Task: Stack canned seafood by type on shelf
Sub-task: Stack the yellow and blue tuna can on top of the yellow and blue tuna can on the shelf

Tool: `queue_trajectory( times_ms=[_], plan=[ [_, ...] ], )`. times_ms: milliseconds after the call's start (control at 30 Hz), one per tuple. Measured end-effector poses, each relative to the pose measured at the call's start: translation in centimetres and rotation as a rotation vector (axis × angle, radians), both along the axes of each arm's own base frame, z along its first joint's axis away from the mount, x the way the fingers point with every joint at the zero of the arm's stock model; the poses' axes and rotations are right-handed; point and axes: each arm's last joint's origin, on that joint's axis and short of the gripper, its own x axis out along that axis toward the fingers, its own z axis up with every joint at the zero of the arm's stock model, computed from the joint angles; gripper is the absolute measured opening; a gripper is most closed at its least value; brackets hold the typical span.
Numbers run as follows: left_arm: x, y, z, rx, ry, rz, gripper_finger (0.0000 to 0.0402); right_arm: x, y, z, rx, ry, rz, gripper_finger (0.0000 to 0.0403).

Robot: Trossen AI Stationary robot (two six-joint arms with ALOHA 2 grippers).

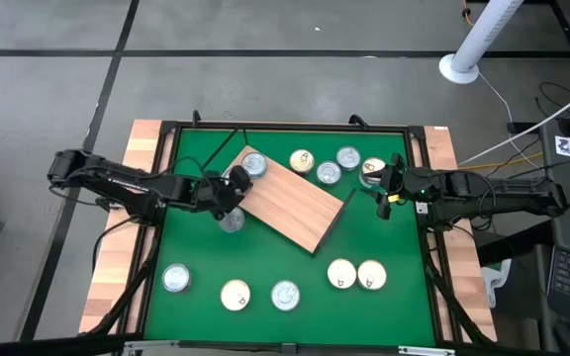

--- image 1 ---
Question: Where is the silver metal bar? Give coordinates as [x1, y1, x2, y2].
[397, 345, 457, 356]
[122, 339, 181, 356]

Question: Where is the black desk crossbar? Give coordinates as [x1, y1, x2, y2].
[475, 220, 556, 268]

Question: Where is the thick white cable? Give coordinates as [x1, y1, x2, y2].
[457, 78, 570, 167]

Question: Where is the black frame strut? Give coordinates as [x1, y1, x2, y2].
[423, 246, 497, 345]
[84, 231, 162, 340]

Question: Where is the black table frame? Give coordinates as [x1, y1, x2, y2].
[116, 120, 464, 356]

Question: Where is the teal tuna can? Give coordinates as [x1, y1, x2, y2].
[270, 280, 302, 312]
[240, 150, 269, 179]
[217, 206, 246, 234]

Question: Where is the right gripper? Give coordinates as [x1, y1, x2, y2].
[363, 152, 434, 222]

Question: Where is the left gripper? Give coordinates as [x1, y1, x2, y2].
[185, 165, 254, 223]

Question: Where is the white pole round base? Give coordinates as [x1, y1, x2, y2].
[437, 0, 526, 85]

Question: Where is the green tuna can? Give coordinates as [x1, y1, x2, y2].
[315, 160, 343, 187]
[334, 145, 362, 172]

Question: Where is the thin white cable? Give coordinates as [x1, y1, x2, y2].
[476, 71, 515, 125]

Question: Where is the wooden shelf black wire frame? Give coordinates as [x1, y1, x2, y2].
[200, 127, 358, 255]

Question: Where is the white bag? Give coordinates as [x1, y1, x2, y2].
[480, 259, 513, 309]

